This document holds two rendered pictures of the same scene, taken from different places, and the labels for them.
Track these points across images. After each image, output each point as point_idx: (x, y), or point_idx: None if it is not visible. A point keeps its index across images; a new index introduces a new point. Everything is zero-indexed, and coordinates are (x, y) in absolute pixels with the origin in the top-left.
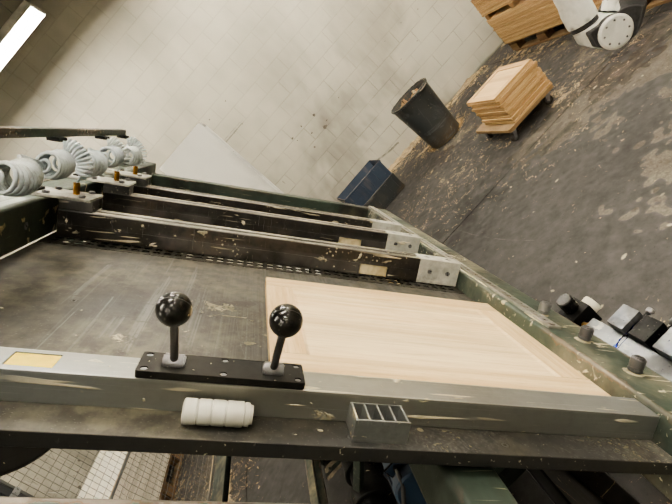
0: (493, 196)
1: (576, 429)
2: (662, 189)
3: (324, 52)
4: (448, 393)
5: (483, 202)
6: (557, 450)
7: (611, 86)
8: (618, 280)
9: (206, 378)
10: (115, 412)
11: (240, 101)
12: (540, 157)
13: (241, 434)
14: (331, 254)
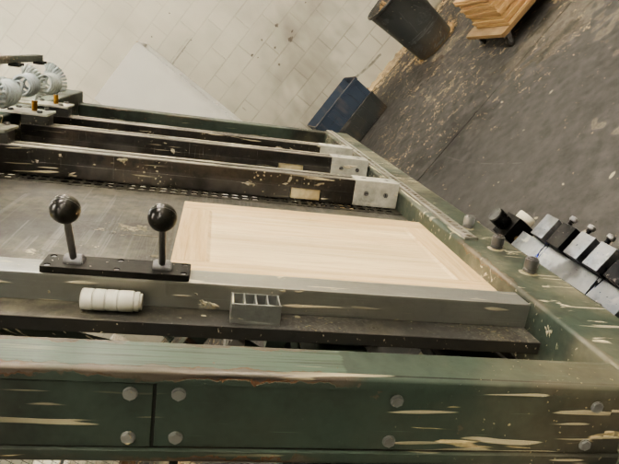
0: (482, 114)
1: (448, 317)
2: None
3: None
4: (325, 286)
5: (471, 121)
6: (423, 331)
7: None
8: (603, 202)
9: (100, 272)
10: (25, 301)
11: (187, 13)
12: (536, 64)
13: (132, 317)
14: (259, 179)
